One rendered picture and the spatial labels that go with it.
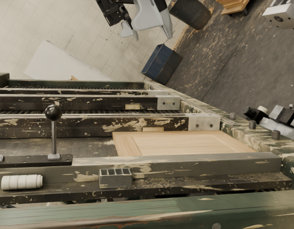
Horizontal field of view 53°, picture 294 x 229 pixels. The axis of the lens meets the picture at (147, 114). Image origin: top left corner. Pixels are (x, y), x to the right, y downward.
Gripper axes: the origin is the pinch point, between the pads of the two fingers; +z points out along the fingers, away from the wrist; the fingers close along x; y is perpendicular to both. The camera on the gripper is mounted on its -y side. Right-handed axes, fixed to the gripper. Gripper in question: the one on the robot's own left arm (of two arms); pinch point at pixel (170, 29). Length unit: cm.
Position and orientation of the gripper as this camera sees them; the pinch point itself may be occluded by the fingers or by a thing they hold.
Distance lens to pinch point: 53.6
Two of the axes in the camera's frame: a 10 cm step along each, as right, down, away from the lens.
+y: -8.6, 5.1, -0.2
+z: 4.8, 8.3, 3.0
